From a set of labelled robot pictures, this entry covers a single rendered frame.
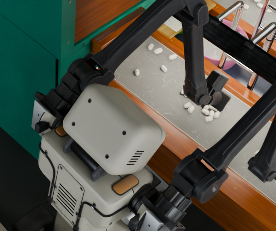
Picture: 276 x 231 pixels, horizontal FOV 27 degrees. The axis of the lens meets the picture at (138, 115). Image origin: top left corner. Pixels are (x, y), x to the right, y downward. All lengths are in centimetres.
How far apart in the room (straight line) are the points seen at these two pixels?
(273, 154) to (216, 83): 38
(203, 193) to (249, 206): 62
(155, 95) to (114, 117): 92
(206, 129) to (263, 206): 38
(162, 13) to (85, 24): 63
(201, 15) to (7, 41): 103
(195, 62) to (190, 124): 41
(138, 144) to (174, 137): 79
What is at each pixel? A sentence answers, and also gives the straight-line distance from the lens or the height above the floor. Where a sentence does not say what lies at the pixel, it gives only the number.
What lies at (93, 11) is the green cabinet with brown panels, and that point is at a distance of 221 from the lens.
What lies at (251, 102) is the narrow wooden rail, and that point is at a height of 76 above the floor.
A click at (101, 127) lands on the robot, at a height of 135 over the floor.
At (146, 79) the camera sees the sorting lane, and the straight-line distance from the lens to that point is 232.
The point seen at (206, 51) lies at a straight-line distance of 250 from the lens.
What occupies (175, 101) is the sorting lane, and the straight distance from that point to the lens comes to 226.
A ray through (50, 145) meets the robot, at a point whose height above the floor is 123.
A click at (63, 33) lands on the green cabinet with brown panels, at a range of 211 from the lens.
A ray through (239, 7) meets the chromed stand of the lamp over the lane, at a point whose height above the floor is 111.
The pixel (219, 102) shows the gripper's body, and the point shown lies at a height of 88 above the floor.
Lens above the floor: 244
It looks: 51 degrees down
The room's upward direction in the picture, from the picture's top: 11 degrees clockwise
